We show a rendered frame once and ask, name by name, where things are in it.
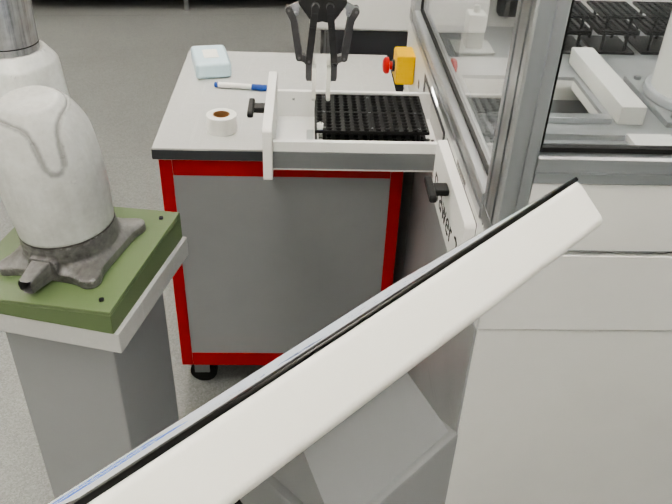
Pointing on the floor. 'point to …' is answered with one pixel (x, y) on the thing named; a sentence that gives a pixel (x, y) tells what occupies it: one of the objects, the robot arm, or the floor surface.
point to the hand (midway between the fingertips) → (321, 80)
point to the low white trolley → (268, 219)
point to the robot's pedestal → (97, 383)
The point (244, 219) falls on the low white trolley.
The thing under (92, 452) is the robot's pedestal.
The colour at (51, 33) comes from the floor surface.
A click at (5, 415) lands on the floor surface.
